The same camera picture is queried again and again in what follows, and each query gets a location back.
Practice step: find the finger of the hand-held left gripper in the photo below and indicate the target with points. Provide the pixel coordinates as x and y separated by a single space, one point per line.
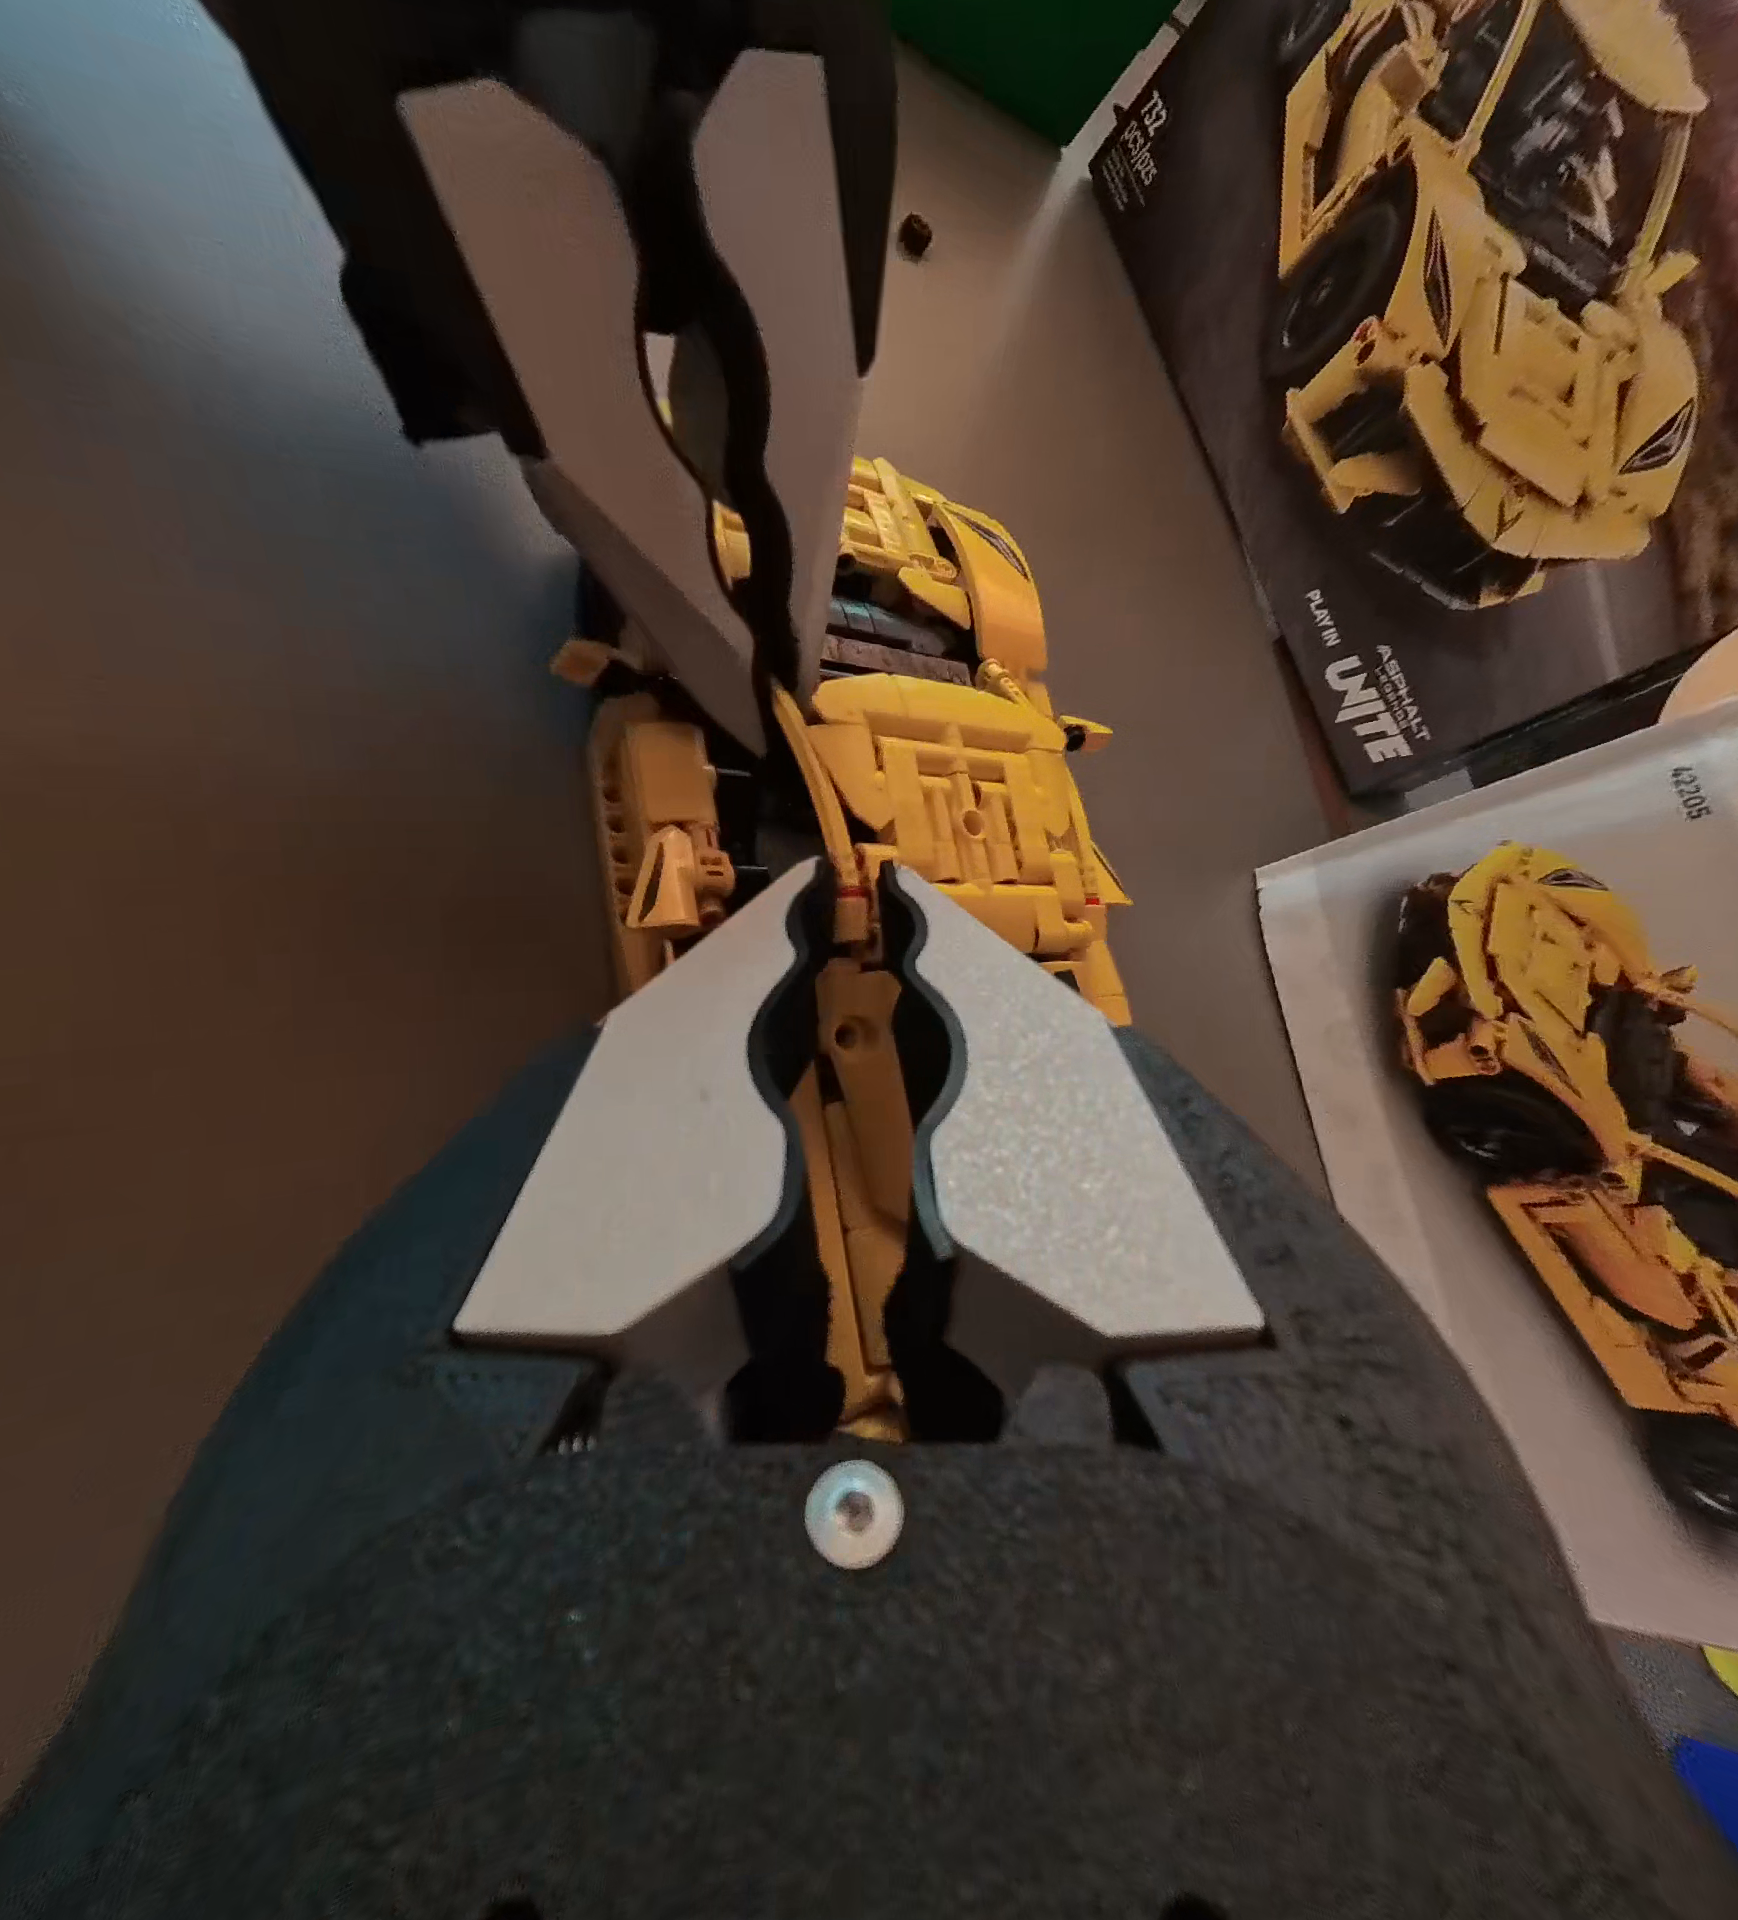
794 271
554 301

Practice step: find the white car instruction booklet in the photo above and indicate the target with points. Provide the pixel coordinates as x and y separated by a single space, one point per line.
1634 900

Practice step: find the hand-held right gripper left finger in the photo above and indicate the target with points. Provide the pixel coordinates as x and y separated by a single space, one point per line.
629 1185

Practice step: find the green plastic bin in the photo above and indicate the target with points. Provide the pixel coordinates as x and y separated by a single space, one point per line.
1035 60

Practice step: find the dark car set box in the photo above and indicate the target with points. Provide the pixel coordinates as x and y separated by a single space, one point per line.
1228 376

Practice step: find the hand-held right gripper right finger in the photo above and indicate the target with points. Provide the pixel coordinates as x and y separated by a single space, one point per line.
1079 1185

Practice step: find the yellow toy brick car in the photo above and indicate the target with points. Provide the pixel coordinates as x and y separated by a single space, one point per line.
959 781

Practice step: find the grey desk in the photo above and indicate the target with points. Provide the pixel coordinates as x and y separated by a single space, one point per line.
208 750

